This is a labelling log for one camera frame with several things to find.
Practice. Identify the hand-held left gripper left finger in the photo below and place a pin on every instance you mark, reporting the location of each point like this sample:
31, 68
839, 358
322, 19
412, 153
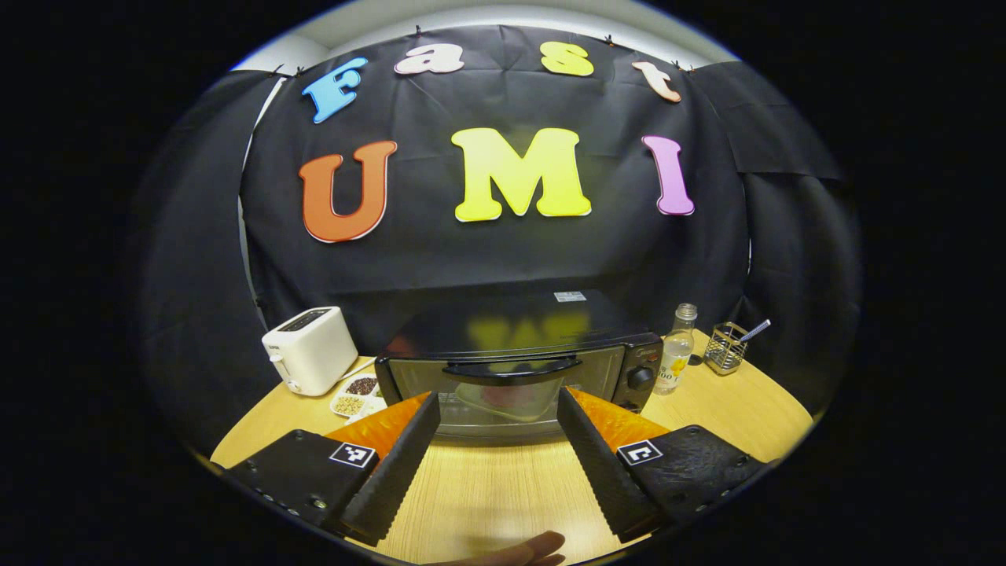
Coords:
393, 464

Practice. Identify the black electric oven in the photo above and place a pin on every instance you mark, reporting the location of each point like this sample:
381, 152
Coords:
503, 322

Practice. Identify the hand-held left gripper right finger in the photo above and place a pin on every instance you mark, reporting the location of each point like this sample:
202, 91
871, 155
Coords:
597, 464

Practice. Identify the white divided grain dish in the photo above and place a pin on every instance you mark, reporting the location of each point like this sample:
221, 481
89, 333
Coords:
357, 389

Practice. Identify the white straw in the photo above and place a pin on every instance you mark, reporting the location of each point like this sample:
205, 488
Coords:
756, 330

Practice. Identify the black backdrop cloth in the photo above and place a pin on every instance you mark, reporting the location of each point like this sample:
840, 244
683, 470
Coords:
432, 259

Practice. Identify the clear glass bottle yellow label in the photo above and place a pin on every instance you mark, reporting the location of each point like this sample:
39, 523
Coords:
674, 362

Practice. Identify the white toaster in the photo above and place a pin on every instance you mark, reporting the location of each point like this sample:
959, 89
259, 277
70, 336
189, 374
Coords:
310, 350

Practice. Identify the pink round food slice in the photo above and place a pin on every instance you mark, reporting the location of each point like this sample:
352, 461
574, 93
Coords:
511, 395

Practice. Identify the white rectangular plate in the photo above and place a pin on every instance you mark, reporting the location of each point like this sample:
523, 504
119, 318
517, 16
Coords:
471, 397

